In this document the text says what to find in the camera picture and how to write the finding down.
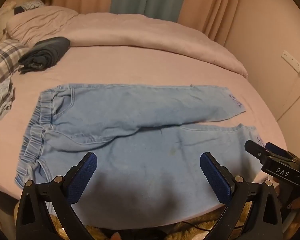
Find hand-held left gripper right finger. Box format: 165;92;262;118
200;152;283;240

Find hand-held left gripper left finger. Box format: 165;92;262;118
15;152;98;240

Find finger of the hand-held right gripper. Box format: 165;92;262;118
266;142;293;160
244;140;268;165

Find light blue denim pants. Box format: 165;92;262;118
14;84;267;230

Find white power strip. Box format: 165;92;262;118
281;50;300;84

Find folded pale blue clothes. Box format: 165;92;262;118
0;79;15;130

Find bed with pink sheet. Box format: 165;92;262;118
0;5;288;230

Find dark folded clothes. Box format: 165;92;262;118
18;37;71;74

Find plaid pillow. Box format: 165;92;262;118
0;39;30;85

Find peach curtain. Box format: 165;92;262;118
51;0;240;40

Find pink duvet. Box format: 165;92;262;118
5;5;248;79

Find small checkered pillow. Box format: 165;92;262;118
14;0;45;15

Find black cable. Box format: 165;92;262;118
179;221;244;232

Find white cable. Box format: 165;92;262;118
276;72;300;122

